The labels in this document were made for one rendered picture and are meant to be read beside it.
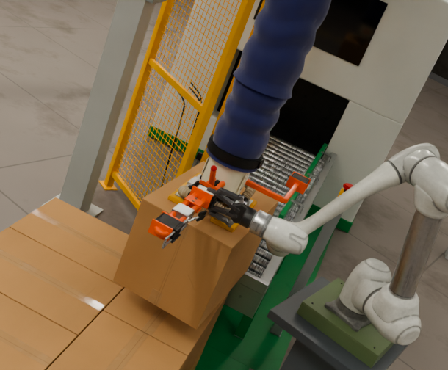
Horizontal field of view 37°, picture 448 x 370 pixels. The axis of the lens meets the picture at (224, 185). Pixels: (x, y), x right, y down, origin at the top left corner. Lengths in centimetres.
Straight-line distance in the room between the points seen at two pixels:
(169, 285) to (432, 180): 107
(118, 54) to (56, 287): 158
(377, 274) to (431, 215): 46
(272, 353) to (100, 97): 179
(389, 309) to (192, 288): 76
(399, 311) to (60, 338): 129
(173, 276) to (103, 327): 35
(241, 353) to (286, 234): 153
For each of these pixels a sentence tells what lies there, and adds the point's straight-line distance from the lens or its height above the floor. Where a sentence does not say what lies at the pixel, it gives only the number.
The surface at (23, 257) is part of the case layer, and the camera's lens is 297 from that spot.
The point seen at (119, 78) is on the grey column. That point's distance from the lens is 394.
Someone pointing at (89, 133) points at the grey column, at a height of 59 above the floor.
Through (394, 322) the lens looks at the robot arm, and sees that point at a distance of 267.
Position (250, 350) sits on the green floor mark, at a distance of 384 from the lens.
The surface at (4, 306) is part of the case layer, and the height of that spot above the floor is 54.
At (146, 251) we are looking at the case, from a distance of 263.
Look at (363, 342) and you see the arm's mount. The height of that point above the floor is 82.
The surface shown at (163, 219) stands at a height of 123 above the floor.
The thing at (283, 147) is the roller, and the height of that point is 54.
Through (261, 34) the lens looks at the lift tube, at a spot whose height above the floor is 179.
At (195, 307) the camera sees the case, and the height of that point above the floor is 76.
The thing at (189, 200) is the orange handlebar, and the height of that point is 122.
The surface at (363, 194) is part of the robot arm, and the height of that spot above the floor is 142.
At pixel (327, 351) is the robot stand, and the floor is 75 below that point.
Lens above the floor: 227
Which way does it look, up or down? 24 degrees down
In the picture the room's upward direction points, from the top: 23 degrees clockwise
